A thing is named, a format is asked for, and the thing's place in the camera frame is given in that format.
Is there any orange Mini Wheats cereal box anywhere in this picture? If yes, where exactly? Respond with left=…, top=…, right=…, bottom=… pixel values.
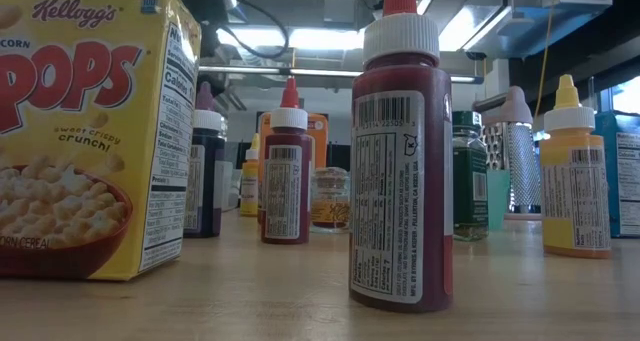
left=256, top=111, right=330, bottom=227

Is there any yellow-capped orange sauce bottle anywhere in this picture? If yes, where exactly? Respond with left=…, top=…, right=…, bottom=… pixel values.
left=538, top=74, right=612, bottom=260
left=239, top=133, right=262, bottom=217

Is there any purple-capped dark sauce bottle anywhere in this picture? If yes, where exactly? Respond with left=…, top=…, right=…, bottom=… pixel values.
left=183, top=82, right=227, bottom=240

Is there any green-labelled glass spice jar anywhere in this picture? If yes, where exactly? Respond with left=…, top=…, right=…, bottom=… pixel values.
left=452, top=110, right=490, bottom=242

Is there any light blue cereal box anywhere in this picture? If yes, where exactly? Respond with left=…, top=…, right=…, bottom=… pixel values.
left=593, top=109, right=640, bottom=240

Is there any glass jar with orange label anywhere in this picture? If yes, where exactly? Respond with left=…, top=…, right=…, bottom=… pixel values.
left=310, top=166, right=352, bottom=231

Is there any red-capped dark red bottle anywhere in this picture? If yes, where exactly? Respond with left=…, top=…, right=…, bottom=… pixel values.
left=259, top=76, right=314, bottom=246
left=348, top=0, right=455, bottom=315

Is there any long linear ceiling light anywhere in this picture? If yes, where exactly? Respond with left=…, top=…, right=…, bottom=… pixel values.
left=198, top=64, right=485, bottom=85

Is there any yellow Corn Pops cereal box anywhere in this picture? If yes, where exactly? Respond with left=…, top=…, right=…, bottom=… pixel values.
left=0, top=0, right=203, bottom=282

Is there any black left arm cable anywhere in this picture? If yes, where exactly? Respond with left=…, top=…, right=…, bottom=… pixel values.
left=214, top=0, right=292, bottom=61

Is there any steel box grater pink handle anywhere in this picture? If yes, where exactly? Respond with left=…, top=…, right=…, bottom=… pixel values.
left=472, top=85, right=544, bottom=221

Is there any yellow hanging cord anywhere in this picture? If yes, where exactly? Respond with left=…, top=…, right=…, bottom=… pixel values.
left=533, top=3, right=557, bottom=118

